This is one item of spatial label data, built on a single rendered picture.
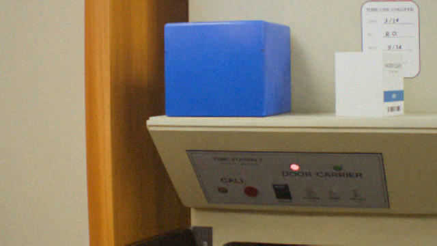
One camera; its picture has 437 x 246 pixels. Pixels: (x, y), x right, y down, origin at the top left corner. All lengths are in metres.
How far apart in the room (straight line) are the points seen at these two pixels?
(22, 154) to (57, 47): 0.21
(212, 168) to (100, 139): 0.12
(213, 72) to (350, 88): 0.13
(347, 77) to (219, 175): 0.16
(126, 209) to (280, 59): 0.23
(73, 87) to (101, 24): 0.62
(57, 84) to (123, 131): 0.61
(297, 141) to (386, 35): 0.16
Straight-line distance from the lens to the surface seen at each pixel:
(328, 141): 0.78
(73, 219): 1.51
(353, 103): 0.80
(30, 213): 1.55
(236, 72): 0.79
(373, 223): 0.89
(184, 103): 0.81
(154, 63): 0.97
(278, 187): 0.84
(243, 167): 0.83
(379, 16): 0.87
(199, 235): 0.94
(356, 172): 0.81
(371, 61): 0.79
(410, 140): 0.76
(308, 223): 0.90
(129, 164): 0.91
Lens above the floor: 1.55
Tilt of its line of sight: 3 degrees down
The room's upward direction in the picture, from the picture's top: 1 degrees counter-clockwise
